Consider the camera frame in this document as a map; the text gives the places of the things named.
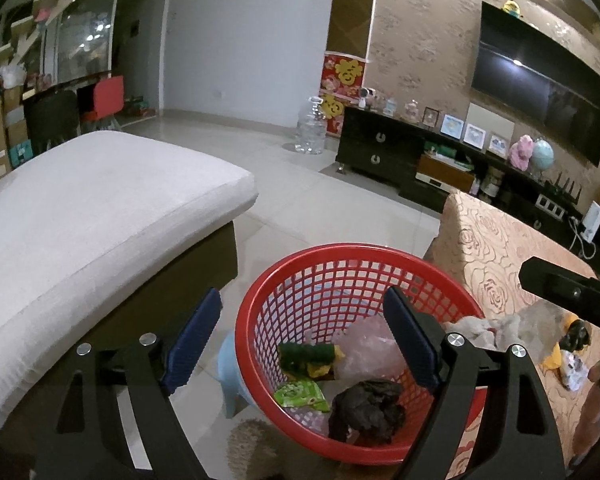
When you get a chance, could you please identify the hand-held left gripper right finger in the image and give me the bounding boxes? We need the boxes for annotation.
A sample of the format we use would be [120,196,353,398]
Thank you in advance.
[384,286,566,480]

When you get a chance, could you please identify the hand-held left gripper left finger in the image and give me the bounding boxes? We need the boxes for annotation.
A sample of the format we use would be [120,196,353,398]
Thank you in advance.
[32,287,222,480]

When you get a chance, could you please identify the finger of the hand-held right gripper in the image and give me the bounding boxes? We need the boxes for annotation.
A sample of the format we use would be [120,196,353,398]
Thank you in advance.
[519,257,600,328]

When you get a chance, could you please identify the clear plastic bag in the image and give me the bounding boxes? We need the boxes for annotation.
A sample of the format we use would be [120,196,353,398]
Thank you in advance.
[522,302,572,356]

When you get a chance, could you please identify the dark bag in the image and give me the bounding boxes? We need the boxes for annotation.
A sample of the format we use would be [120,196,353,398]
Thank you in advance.
[327,380,407,445]

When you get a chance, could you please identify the red plastic mesh basket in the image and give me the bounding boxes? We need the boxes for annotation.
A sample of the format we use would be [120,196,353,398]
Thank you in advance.
[234,244,488,465]

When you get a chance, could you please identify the green wrapper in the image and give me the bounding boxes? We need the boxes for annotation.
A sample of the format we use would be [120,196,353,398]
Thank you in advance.
[278,342,346,378]

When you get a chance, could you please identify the light green snack packet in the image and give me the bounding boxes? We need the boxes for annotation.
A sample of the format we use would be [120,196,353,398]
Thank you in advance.
[273,379,329,413]

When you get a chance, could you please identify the person's right forearm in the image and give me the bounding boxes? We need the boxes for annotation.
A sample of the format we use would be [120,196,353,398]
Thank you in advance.
[572,357,600,463]

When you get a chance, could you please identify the pale blue plastic stool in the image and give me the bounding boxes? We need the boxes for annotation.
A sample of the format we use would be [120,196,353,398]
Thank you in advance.
[216,332,261,418]

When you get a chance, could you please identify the dark green crumpled lump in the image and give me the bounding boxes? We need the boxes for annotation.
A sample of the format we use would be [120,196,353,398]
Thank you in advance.
[560,324,592,353]

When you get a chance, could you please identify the white upright router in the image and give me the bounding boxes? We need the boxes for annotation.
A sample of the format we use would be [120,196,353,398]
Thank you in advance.
[582,201,600,242]

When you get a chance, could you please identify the white power strip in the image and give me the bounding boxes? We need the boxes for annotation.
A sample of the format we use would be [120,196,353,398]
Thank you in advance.
[536,195,568,218]

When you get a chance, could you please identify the black router with antennas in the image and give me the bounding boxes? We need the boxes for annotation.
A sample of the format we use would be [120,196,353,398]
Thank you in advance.
[542,172,581,203]

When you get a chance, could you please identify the white printed wrapper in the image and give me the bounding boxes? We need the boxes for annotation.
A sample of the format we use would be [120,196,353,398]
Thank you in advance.
[560,352,591,392]

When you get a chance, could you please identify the beige woven rug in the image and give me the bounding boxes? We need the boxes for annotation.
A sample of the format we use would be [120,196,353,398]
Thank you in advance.
[227,419,311,480]

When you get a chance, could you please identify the pale blue globe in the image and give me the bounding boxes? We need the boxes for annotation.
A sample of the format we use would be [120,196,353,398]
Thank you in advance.
[529,140,555,176]

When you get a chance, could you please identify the pink plush toy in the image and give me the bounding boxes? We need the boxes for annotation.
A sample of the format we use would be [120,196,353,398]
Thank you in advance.
[509,136,535,171]

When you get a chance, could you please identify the framed picture with landscape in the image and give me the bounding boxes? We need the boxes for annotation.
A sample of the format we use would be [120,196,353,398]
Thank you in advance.
[487,132,512,157]

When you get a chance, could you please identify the white framed picture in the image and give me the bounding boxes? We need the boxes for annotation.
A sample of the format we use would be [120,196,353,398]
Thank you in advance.
[463,123,487,148]

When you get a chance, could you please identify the white cushioned sofa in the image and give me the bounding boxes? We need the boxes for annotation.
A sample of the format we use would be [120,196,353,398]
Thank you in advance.
[0,130,258,461]

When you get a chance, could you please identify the green box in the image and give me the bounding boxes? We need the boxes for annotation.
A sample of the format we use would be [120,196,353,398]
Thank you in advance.
[425,144,473,163]

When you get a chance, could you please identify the blue framed picture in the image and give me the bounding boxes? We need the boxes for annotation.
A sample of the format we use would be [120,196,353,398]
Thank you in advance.
[440,114,466,139]

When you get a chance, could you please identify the black television cabinet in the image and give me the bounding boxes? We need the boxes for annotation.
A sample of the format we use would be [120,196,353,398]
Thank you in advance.
[336,105,600,281]

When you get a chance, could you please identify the clear water jug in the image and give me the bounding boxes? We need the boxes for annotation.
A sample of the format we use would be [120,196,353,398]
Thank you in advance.
[295,96,328,155]

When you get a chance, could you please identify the red chair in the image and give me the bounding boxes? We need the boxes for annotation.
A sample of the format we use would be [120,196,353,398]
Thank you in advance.
[82,76,126,123]

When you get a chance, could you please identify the black chair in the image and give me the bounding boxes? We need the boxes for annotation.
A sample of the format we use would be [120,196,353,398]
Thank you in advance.
[24,91,81,156]

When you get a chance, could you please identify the white plastic bag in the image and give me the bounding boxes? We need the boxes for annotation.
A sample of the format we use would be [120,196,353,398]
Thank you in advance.
[0,64,28,88]

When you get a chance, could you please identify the white wall panel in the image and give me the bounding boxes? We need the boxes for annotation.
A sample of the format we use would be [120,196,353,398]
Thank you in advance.
[467,102,516,138]

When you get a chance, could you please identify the black wall television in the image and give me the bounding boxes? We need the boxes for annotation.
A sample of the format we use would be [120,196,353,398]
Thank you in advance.
[470,1,600,167]

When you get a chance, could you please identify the red festive wall poster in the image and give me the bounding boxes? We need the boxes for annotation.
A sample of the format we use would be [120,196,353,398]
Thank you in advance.
[320,52,368,137]

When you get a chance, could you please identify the wooden wall shelves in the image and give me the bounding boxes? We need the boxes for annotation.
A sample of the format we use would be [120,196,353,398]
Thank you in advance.
[0,0,116,76]

